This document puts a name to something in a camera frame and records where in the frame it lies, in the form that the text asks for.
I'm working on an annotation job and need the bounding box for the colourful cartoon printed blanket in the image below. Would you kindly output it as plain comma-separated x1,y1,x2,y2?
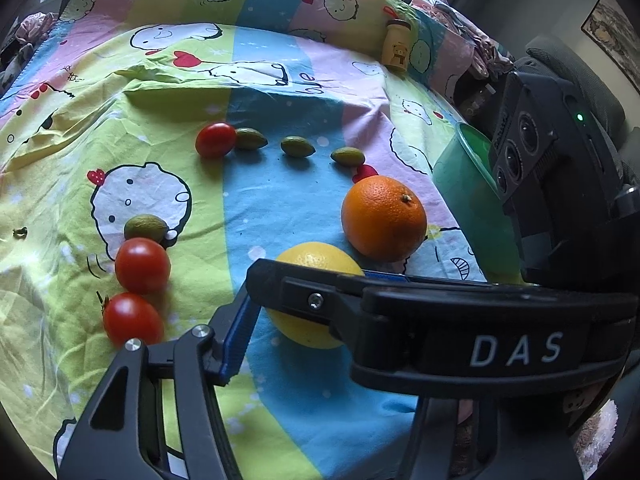
0,0,526,480

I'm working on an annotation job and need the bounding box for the orange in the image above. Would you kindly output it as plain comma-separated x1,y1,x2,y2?
341,175,428,262

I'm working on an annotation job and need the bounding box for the framed wall picture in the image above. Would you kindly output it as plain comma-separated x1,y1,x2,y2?
580,0,640,81

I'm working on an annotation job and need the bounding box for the green plastic bowl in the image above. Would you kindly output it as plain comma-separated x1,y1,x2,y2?
432,122,526,283

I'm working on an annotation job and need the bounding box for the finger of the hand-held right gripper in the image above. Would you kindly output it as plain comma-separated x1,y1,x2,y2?
363,269,414,284
245,258,369,356

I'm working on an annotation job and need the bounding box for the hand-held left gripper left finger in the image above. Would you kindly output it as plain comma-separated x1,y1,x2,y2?
55,285,262,480

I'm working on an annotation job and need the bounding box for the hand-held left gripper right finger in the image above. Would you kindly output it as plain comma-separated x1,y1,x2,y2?
406,391,586,480

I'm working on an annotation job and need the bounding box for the pink crumpled cloth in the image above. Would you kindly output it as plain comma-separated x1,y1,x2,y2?
15,12,58,43

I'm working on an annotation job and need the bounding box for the bright yellow lemon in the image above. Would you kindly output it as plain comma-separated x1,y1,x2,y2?
265,241,367,351

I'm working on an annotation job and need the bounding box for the clear bottle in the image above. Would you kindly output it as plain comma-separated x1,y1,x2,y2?
457,82,498,121

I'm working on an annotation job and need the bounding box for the small green olive fruit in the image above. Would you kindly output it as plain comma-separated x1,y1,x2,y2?
124,214,169,243
280,136,316,158
330,147,365,166
234,128,268,151

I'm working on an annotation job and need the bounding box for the red cherry tomato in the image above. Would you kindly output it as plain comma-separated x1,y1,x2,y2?
195,122,237,159
102,292,165,348
114,237,172,295

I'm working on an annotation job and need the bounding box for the pile of pink cloths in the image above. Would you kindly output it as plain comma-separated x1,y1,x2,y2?
410,0,516,78

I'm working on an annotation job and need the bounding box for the yellow bear print bottle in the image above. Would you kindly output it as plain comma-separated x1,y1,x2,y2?
382,19,412,72

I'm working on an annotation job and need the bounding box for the white fluffy cloth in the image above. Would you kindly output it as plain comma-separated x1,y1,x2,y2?
580,400,623,456

